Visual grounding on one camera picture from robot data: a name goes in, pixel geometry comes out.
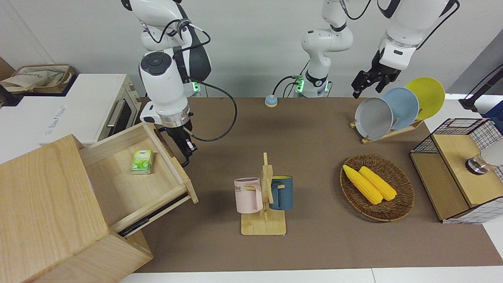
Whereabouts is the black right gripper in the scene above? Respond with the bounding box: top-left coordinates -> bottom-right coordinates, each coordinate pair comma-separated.
162,120 -> 197,168

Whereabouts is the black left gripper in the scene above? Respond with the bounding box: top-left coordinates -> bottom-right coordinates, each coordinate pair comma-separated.
352,49 -> 402,99

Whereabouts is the light wooden drawer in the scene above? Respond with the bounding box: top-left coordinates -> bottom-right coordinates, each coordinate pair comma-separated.
81,122 -> 199,236

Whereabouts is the light wooden drawer cabinet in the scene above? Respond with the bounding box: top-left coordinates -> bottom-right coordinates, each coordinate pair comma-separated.
0,134 -> 154,283

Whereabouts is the grey plate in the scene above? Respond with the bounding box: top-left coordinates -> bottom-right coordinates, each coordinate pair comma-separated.
354,97 -> 394,141

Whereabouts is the light blue plate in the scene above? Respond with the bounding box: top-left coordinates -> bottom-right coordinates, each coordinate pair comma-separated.
380,87 -> 420,130

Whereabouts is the green tissue pack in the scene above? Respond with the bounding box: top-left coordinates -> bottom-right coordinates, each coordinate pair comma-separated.
130,149 -> 154,175

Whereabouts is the wooden dish rack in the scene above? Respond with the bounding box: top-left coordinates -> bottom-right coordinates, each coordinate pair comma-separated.
350,118 -> 425,145

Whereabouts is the yellow plate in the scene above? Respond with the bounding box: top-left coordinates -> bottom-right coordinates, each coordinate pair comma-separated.
405,77 -> 446,120

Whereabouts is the brown table mat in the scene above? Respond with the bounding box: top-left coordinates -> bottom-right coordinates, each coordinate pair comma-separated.
134,97 -> 503,274

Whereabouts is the pink mug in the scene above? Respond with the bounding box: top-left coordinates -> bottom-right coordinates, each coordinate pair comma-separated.
234,178 -> 264,214

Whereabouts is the yellow corn cob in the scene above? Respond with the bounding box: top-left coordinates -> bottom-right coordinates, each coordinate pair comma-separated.
358,166 -> 397,201
343,164 -> 384,205

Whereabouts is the wooden mug tree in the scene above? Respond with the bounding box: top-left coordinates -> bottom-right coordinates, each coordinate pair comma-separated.
240,153 -> 287,236

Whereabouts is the dark blue mug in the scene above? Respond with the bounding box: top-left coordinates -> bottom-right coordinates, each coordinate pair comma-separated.
269,176 -> 294,211

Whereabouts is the white toaster oven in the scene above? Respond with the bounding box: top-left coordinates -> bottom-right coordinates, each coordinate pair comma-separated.
0,74 -> 142,164

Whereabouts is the round wicker basket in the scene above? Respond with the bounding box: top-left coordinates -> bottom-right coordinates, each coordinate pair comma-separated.
340,153 -> 415,222

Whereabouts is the dark blue object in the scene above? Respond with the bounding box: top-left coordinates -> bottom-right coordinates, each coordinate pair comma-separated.
483,101 -> 503,132

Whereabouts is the beige paper bag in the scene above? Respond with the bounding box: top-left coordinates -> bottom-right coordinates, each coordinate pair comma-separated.
0,64 -> 76,95

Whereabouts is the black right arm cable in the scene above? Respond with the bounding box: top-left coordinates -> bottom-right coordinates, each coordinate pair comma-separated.
188,81 -> 238,142

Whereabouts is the black left base cable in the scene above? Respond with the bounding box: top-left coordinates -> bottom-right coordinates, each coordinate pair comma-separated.
273,75 -> 301,97

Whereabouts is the black camera stand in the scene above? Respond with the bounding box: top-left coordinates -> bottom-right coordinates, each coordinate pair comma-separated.
459,65 -> 503,111

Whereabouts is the wire grid rack wooden top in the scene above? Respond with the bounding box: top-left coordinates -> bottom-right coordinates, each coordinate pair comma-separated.
409,118 -> 503,224

